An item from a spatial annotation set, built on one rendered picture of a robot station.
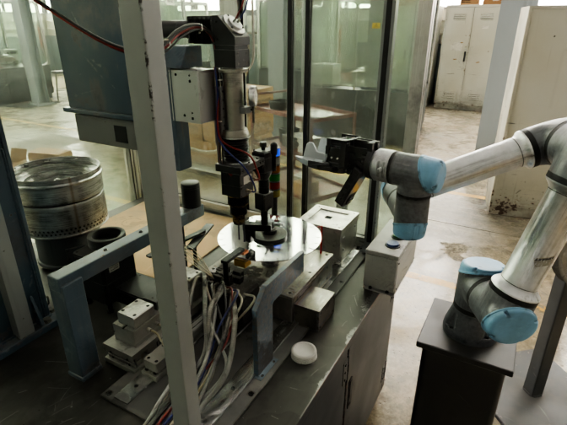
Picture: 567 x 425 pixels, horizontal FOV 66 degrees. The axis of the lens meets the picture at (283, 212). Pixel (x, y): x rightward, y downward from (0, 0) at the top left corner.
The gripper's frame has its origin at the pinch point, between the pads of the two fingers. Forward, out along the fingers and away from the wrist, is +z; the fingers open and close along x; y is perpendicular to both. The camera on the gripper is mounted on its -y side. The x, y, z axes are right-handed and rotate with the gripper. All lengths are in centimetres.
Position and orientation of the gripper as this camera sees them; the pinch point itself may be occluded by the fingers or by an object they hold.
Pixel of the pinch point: (305, 158)
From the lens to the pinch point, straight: 114.4
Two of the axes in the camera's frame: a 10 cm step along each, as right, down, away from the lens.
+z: -7.9, -2.4, 5.7
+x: -6.2, 2.9, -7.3
